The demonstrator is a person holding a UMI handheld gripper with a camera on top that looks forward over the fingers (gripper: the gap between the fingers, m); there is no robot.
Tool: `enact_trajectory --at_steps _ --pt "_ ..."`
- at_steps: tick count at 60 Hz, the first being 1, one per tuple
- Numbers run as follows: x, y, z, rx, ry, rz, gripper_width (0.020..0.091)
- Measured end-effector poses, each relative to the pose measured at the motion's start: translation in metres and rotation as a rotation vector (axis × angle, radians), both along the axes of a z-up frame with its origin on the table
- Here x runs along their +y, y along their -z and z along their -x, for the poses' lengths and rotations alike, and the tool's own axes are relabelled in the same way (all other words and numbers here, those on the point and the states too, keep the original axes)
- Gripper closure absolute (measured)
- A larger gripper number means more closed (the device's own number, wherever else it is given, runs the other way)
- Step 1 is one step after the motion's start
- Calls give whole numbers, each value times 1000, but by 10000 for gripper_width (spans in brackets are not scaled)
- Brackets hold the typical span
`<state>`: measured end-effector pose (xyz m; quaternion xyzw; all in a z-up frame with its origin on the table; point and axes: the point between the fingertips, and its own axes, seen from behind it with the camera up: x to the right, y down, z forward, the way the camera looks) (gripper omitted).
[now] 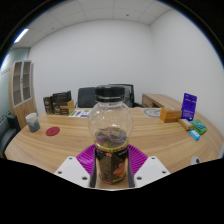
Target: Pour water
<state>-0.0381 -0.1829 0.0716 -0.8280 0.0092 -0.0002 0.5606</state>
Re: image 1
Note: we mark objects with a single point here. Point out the green box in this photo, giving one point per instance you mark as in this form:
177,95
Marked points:
199,126

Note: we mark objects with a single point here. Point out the grey mesh office chair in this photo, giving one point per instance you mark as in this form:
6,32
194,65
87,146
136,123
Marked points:
130,96

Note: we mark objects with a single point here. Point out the rectangular ceiling light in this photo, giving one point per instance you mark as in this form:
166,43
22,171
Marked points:
21,35

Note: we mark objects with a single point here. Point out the small light blue box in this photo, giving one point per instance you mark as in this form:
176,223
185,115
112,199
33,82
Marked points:
194,135

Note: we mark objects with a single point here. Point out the orange box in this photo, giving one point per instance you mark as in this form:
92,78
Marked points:
170,115

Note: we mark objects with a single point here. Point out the tan and brown carton box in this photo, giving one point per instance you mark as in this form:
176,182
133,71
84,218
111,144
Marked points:
64,108

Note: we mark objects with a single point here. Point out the small tan box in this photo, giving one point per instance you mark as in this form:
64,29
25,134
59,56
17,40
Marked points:
185,124

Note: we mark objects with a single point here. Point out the small white round object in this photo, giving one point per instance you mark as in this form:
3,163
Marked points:
196,160

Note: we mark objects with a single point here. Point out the wooden side desk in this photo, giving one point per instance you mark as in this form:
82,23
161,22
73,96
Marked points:
160,99

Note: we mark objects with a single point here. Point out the purple card box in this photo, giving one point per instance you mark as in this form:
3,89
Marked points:
189,106

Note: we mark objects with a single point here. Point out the white and grey mug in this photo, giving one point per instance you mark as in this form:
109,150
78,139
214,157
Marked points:
33,122

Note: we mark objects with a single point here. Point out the wooden cabinet with glass doors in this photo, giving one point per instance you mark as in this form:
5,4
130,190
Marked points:
25,111

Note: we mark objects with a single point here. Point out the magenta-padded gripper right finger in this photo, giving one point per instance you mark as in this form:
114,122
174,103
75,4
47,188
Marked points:
148,170

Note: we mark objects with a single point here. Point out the clear drink bottle black cap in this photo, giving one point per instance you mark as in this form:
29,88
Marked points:
111,166

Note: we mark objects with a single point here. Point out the small brown carton box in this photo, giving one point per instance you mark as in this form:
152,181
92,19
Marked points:
47,105

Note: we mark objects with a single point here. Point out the flat round red coaster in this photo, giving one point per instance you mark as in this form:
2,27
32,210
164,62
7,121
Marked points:
53,131

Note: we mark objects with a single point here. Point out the black office chair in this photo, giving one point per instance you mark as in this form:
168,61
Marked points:
86,97

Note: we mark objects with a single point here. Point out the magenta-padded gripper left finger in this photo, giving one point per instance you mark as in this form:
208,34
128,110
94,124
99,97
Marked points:
75,170

